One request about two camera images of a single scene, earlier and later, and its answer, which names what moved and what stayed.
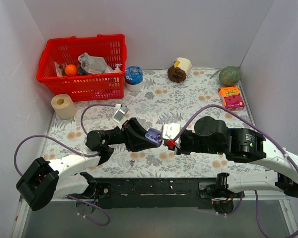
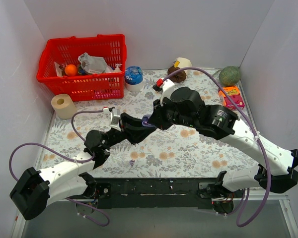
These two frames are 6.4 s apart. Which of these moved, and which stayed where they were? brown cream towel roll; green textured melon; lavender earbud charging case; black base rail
Moved: lavender earbud charging case
Stayed: black base rail; brown cream towel roll; green textured melon
